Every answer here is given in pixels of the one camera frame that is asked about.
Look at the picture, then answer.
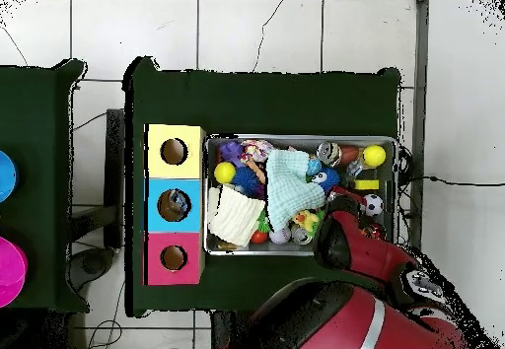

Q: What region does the blue spiky ball with eyes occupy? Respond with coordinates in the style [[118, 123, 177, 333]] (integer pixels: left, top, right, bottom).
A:
[[311, 166, 341, 196]]

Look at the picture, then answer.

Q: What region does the mint waffle cloth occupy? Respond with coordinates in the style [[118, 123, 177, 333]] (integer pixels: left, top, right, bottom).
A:
[[265, 149, 327, 234]]

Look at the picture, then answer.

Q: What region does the grey metal post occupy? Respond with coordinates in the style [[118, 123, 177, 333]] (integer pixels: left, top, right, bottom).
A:
[[407, 0, 430, 249]]

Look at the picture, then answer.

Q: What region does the black cable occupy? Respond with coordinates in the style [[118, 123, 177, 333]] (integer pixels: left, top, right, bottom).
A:
[[409, 174, 505, 187]]

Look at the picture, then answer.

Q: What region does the magenta round bowl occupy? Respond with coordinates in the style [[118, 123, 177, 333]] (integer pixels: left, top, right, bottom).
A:
[[0, 236, 29, 309]]

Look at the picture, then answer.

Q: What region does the yellow plastic ball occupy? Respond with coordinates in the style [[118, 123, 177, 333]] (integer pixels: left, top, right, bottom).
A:
[[361, 144, 387, 168], [213, 162, 237, 184]]

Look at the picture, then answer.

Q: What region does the cream waffle cloth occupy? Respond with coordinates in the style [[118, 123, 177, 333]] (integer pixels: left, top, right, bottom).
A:
[[205, 184, 266, 247]]

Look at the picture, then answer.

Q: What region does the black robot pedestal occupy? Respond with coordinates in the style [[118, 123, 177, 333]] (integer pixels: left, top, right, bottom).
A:
[[210, 310, 261, 349]]

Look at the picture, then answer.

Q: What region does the plush soccer ball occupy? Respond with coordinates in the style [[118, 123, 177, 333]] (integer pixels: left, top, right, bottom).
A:
[[362, 193, 385, 217]]

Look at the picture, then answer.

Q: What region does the blue round bowl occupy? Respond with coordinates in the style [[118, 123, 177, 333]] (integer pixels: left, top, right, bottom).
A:
[[0, 150, 20, 204]]

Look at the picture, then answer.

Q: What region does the grey rounded floor base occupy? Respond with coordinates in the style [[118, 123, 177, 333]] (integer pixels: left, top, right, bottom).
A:
[[69, 245, 116, 292]]

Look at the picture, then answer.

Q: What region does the silver mesh bin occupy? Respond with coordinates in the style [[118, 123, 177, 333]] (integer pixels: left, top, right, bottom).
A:
[[202, 133, 398, 257]]

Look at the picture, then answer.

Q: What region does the wooden box with three holes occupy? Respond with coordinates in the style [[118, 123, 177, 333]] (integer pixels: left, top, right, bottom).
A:
[[143, 122, 206, 287]]

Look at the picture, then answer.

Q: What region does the dark green table cloth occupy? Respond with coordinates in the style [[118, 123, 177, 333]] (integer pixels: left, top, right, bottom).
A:
[[122, 55, 403, 318], [0, 58, 90, 313]]

